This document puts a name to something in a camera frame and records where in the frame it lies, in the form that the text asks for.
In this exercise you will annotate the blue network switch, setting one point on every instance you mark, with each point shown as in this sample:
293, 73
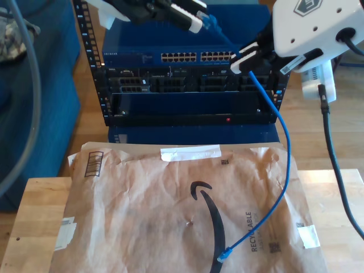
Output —
170, 39

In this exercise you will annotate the blue sofa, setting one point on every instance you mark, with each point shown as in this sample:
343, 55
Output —
57, 113

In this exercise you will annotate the black rack server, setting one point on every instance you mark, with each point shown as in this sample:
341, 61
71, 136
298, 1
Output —
193, 74

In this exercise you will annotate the white paper shipping label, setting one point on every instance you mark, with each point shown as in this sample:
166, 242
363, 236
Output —
65, 233

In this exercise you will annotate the long white tape strip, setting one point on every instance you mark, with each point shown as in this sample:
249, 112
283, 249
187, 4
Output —
190, 153

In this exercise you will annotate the black rack tray red light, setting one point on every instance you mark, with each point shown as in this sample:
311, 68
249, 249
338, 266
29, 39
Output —
185, 119

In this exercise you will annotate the brown packing paper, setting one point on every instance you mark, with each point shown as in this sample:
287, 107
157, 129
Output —
142, 213

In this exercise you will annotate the black rack frame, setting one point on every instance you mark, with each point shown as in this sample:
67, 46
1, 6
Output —
85, 42

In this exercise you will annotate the camouflage cloth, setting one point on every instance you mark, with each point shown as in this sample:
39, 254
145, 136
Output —
11, 42

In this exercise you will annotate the short white tape strip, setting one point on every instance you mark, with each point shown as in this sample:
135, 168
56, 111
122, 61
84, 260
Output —
308, 236

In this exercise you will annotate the blue metal case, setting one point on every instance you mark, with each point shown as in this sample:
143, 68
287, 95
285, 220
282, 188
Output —
185, 135

